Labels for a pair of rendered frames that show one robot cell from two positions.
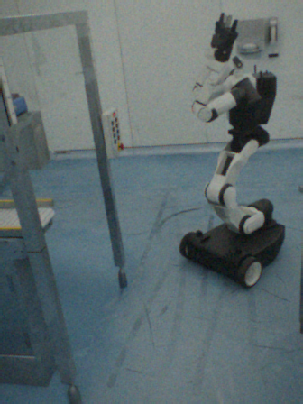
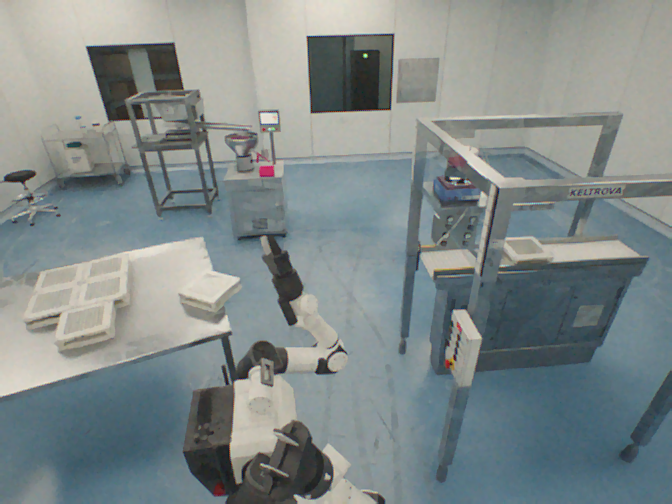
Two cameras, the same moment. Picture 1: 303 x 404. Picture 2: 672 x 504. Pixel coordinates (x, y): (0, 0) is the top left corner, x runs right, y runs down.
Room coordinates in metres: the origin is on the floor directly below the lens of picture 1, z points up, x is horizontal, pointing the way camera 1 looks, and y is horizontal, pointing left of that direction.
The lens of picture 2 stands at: (3.42, -0.64, 2.19)
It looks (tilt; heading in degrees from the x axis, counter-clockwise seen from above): 31 degrees down; 163
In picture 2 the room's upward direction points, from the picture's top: 2 degrees counter-clockwise
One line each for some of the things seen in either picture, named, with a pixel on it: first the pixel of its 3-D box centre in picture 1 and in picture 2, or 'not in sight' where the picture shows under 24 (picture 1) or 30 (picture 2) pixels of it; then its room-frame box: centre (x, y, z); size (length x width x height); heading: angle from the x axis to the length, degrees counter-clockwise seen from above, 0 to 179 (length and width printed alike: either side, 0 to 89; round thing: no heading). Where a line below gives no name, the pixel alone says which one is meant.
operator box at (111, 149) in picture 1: (112, 133); (462, 348); (2.49, 0.17, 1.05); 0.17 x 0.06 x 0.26; 167
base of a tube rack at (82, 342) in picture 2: not in sight; (89, 328); (1.61, -1.41, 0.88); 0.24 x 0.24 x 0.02; 6
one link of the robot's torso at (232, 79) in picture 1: (249, 98); (248, 438); (2.66, -0.69, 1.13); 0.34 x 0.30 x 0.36; 171
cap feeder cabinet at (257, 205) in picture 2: not in sight; (259, 201); (-0.91, -0.23, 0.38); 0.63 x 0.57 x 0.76; 77
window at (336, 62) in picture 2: not in sight; (350, 74); (-3.09, 1.72, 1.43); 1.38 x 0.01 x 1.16; 77
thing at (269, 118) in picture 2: not in sight; (271, 138); (-1.00, 0.01, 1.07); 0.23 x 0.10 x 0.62; 77
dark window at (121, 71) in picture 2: not in sight; (140, 83); (-3.84, -1.56, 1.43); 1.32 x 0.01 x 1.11; 77
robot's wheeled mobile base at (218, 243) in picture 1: (241, 233); not in sight; (2.64, -0.62, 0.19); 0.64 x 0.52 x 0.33; 127
